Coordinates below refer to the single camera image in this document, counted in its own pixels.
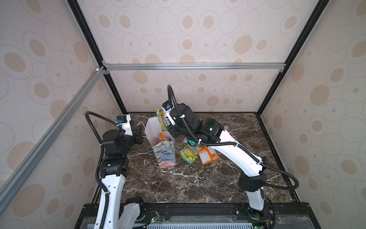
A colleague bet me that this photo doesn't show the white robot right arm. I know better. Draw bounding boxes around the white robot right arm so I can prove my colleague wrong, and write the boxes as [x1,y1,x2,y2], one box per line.
[162,101,266,211]

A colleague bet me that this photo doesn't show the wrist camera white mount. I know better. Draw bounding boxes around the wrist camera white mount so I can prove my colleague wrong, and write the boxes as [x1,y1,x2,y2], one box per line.
[116,114,133,136]
[162,100,175,126]

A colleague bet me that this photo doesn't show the yellow green snack packet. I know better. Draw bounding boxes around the yellow green snack packet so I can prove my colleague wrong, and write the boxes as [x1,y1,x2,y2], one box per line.
[179,144,198,165]

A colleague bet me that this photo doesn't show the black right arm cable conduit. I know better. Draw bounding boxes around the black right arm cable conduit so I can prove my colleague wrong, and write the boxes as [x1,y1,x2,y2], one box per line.
[167,84,300,191]

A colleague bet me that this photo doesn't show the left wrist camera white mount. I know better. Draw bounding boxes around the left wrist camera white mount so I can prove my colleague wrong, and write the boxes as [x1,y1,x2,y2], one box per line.
[116,114,133,136]

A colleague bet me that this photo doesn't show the black left corner post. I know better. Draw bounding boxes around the black left corner post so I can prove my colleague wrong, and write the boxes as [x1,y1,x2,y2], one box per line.
[67,0,128,115]

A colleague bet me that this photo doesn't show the silver left aluminium rail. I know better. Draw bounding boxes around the silver left aluminium rail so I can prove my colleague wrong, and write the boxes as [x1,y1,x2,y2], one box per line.
[1,66,106,214]

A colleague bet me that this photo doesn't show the silver rear aluminium rail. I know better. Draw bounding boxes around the silver rear aluminium rail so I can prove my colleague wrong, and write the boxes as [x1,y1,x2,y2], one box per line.
[105,62,286,71]

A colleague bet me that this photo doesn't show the green Fox's spring tea packet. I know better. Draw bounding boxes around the green Fox's spring tea packet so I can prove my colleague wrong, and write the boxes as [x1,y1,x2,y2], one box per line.
[155,108,169,132]

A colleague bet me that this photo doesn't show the black corner post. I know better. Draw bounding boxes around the black corner post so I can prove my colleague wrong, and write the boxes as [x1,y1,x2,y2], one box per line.
[256,0,330,117]
[67,0,128,115]

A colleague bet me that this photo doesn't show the silver aluminium rail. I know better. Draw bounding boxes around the silver aluminium rail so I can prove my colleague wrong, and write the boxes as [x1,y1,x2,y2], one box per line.
[105,62,286,71]
[1,66,106,214]

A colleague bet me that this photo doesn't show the white floral paper bag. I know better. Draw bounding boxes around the white floral paper bag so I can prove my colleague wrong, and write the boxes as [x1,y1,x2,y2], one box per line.
[144,117,176,169]

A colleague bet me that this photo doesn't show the black right corner post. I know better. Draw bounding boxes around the black right corner post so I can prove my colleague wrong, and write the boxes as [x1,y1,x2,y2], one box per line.
[256,0,330,117]

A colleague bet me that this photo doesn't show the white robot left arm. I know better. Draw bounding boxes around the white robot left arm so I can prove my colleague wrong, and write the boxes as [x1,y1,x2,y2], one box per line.
[94,125,144,229]

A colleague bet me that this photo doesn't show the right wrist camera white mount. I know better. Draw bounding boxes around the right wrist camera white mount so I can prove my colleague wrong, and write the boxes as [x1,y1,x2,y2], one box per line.
[162,100,175,126]

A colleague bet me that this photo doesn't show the pink candy packet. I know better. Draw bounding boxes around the pink candy packet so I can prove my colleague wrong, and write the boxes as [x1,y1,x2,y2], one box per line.
[224,125,238,140]

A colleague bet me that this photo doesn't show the orange snack packet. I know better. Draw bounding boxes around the orange snack packet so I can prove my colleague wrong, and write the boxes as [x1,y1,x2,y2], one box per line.
[195,145,220,165]

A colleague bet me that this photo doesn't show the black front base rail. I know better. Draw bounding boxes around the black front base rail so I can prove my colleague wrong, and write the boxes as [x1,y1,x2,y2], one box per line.
[75,202,321,229]

